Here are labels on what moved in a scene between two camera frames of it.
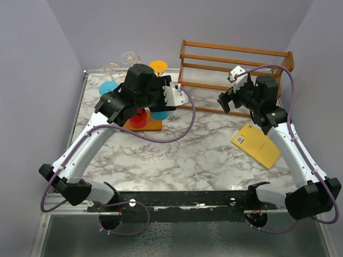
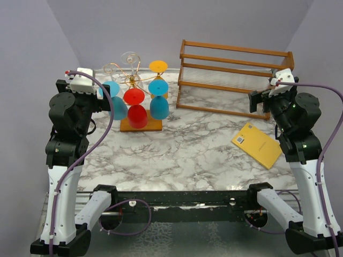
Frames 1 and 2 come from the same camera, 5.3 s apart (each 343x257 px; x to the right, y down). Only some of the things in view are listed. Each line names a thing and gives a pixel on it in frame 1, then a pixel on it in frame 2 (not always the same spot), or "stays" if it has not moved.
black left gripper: [158, 83] -> [101, 104]
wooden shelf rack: [204, 68] stays
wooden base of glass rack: [151, 125] stays
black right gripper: [225, 98] -> [258, 97]
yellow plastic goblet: [159, 66] stays
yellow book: [261, 147] stays
